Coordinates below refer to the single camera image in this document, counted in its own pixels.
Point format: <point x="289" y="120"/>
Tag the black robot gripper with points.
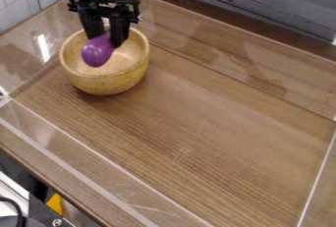
<point x="121" y="12"/>

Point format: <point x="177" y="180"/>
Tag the purple toy eggplant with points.
<point x="97" y="50"/>

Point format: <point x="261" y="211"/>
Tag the brown wooden bowl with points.
<point x="118" y="74"/>

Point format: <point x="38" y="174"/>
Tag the yellow label sticker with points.
<point x="54" y="203"/>

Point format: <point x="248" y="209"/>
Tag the clear acrylic tray wall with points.
<point x="221" y="141"/>

